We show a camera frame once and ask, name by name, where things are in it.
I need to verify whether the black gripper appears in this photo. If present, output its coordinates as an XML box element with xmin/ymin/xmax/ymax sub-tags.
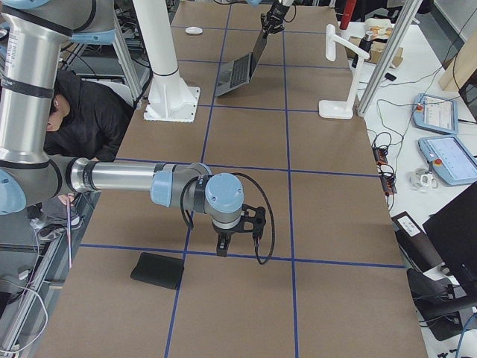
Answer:
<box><xmin>261</xmin><ymin>13</ymin><xmax>285</xmax><ymax>39</ymax></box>
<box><xmin>213</xmin><ymin>225</ymin><xmax>235</xmax><ymax>257</ymax></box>

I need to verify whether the grey laptop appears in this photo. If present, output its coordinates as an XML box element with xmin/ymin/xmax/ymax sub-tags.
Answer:
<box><xmin>215</xmin><ymin>36</ymin><xmax>267</xmax><ymax>97</ymax></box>

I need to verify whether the black mouse pad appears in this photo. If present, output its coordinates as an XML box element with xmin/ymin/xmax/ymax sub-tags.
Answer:
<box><xmin>130</xmin><ymin>252</ymin><xmax>184</xmax><ymax>289</ymax></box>

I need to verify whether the white computer mouse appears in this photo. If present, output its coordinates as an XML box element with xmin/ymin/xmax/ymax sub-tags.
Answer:
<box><xmin>186</xmin><ymin>26</ymin><xmax>203</xmax><ymax>35</ymax></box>

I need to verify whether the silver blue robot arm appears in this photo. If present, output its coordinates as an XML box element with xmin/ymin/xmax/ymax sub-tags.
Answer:
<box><xmin>258</xmin><ymin>0</ymin><xmax>294</xmax><ymax>40</ymax></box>
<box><xmin>1</xmin><ymin>1</ymin><xmax>245</xmax><ymax>256</ymax></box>

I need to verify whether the white desk lamp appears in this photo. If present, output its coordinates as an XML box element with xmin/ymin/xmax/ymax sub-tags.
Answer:
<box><xmin>318</xmin><ymin>23</ymin><xmax>370</xmax><ymax>119</ymax></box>

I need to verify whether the red cylinder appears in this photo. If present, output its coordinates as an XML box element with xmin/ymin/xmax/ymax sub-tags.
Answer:
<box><xmin>340</xmin><ymin>0</ymin><xmax>356</xmax><ymax>30</ymax></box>

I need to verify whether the black water bottle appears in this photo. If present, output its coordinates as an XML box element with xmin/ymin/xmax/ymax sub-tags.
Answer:
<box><xmin>351</xmin><ymin>31</ymin><xmax>373</xmax><ymax>68</ymax></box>

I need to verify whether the cardboard box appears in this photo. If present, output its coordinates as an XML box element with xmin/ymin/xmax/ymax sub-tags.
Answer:
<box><xmin>349</xmin><ymin>36</ymin><xmax>403</xmax><ymax>68</ymax></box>

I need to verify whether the person in black hoodie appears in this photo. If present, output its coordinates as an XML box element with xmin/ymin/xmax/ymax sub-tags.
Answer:
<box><xmin>44</xmin><ymin>69</ymin><xmax>134</xmax><ymax>162</ymax></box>

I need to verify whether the blue teach pendant far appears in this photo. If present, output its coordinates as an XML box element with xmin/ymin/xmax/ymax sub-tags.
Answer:
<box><xmin>413</xmin><ymin>92</ymin><xmax>458</xmax><ymax>134</ymax></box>

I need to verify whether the blue teach pendant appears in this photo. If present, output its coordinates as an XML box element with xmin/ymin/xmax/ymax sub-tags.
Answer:
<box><xmin>418</xmin><ymin>135</ymin><xmax>476</xmax><ymax>186</ymax></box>
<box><xmin>413</xmin><ymin>92</ymin><xmax>458</xmax><ymax>134</ymax></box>

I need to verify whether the black monitor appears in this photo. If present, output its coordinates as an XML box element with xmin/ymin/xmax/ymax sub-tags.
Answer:
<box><xmin>423</xmin><ymin>183</ymin><xmax>476</xmax><ymax>293</ymax></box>

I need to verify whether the blue teach pendant near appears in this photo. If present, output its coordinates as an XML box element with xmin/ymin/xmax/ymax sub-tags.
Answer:
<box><xmin>418</xmin><ymin>135</ymin><xmax>476</xmax><ymax>186</ymax></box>

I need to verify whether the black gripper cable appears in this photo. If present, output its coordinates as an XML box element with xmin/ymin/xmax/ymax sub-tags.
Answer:
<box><xmin>233</xmin><ymin>172</ymin><xmax>277</xmax><ymax>265</ymax></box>

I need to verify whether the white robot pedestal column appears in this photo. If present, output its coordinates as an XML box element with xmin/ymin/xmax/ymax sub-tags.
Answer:
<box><xmin>133</xmin><ymin>0</ymin><xmax>200</xmax><ymax>123</ymax></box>

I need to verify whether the aluminium frame post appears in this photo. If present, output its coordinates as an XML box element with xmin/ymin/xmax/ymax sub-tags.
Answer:
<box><xmin>357</xmin><ymin>0</ymin><xmax>423</xmax><ymax>117</ymax></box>

